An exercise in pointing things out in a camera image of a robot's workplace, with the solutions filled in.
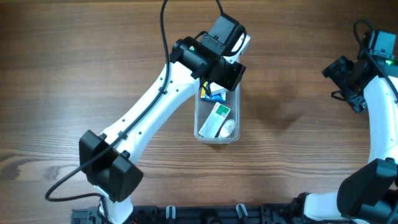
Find blue yellow lozenge box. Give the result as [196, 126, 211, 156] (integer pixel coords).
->
[200, 82, 227, 103]

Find white green slim box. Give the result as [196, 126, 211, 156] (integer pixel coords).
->
[198, 103, 231, 138]

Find white blue medicine box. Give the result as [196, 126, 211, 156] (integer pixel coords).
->
[209, 82, 228, 95]

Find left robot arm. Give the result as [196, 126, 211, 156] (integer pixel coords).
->
[78, 13, 249, 223]

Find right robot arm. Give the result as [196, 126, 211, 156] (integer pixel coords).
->
[287, 28, 397, 223]

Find clear plastic container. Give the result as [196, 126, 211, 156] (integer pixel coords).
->
[194, 83, 241, 144]

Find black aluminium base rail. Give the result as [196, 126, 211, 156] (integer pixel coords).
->
[70, 203, 312, 224]

